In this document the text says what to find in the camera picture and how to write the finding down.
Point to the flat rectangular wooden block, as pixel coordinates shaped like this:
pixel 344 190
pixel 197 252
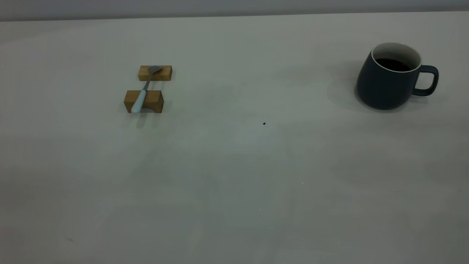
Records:
pixel 163 75

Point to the arched wooden block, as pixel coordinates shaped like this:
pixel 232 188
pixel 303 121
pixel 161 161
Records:
pixel 154 99

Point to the dark coffee liquid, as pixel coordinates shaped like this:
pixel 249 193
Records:
pixel 394 65

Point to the dark grey ceramic mug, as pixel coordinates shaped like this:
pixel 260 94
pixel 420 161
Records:
pixel 381 88

